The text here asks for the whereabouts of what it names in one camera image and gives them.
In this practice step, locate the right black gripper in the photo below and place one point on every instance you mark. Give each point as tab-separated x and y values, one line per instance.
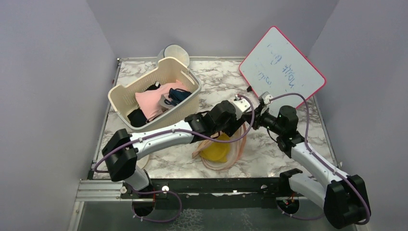
257	119

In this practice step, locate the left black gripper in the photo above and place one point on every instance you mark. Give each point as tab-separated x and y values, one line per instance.
235	122

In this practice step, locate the yellow bra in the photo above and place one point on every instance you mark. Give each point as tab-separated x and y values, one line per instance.
215	152

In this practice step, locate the floral orange laundry bag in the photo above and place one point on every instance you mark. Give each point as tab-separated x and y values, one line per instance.
237	145

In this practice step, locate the cream plastic laundry basket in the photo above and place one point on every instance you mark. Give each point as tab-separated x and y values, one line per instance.
169	69

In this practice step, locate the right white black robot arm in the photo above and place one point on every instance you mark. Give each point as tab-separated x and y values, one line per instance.
342	197

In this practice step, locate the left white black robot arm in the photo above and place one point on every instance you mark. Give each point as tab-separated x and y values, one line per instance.
123	150

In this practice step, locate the dark blue bra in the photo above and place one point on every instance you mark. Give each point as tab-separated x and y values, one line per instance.
176	96

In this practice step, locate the round beige bra wash bag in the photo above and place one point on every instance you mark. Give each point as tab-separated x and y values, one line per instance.
143	162

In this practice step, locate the round white mesh bag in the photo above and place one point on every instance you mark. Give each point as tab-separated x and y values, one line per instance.
175	51

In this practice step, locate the pink framed whiteboard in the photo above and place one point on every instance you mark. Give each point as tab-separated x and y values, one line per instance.
276	66

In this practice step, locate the pink garment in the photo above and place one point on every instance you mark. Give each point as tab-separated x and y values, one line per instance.
150	100

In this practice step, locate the black garment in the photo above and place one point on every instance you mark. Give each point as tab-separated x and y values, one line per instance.
137	118

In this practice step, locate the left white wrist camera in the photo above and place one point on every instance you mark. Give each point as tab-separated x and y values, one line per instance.
241	106

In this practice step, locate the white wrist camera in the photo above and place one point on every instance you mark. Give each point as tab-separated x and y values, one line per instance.
241	106
265	99

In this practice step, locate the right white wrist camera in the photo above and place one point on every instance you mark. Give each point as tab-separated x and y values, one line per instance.
265	99

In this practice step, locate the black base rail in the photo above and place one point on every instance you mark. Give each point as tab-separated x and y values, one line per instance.
212	193

